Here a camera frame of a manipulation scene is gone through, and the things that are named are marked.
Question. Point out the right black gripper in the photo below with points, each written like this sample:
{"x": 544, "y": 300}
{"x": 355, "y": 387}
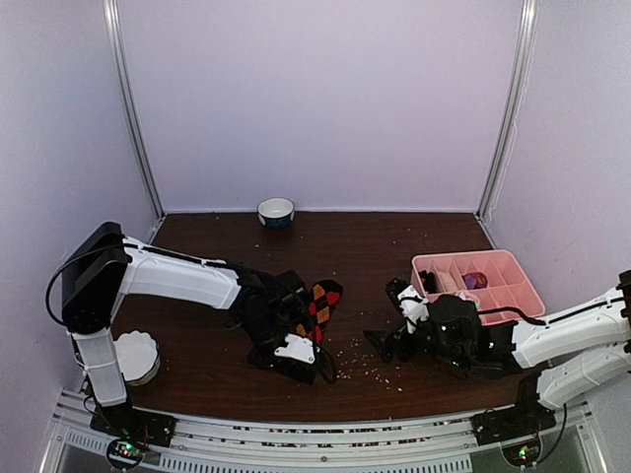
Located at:
{"x": 385, "y": 344}

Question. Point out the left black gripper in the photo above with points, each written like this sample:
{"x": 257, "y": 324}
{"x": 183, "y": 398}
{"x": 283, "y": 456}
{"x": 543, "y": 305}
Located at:
{"x": 283, "y": 366}

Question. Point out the black argyle sock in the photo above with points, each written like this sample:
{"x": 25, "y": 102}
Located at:
{"x": 323, "y": 299}

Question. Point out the maroon purple orange sock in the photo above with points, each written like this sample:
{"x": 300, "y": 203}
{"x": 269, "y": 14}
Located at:
{"x": 475, "y": 280}

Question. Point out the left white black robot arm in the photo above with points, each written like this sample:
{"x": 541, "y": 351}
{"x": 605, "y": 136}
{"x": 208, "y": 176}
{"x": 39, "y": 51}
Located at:
{"x": 109, "y": 266}

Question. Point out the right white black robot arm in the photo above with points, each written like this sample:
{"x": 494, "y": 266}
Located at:
{"x": 595, "y": 336}

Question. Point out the black rolled sock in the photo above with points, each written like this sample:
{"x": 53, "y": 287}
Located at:
{"x": 428, "y": 281}

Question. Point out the beige rolled sock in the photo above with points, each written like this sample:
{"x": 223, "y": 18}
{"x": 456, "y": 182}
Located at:
{"x": 447, "y": 282}

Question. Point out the white pink rolled sock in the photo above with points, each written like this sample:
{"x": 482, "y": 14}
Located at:
{"x": 468, "y": 296}

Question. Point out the teal white ceramic bowl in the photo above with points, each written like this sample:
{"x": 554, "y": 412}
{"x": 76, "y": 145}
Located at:
{"x": 276, "y": 213}

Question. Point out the pink divided organizer box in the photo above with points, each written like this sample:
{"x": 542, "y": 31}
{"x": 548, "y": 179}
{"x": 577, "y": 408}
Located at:
{"x": 493, "y": 280}

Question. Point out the white scalloped bowl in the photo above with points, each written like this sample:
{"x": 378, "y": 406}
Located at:
{"x": 138, "y": 357}

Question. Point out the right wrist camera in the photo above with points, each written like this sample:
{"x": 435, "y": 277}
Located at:
{"x": 413, "y": 307}

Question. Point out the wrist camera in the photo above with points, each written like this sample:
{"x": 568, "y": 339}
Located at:
{"x": 413, "y": 307}
{"x": 297, "y": 348}

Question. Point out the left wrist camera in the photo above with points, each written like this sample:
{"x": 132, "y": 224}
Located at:
{"x": 297, "y": 348}

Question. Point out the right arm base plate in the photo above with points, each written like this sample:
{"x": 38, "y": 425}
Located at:
{"x": 510, "y": 423}

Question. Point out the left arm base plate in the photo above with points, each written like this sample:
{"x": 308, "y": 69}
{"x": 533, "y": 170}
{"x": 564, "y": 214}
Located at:
{"x": 142, "y": 427}

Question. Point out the front aluminium rail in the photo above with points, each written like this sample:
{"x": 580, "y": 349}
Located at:
{"x": 445, "y": 443}

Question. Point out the left aluminium frame post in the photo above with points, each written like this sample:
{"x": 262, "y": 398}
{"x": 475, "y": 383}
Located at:
{"x": 116, "y": 41}

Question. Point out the aluminium frame post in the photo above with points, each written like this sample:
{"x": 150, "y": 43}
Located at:
{"x": 515, "y": 94}
{"x": 116, "y": 41}

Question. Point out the right aluminium frame post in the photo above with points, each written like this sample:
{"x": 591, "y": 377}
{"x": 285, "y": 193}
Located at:
{"x": 515, "y": 94}

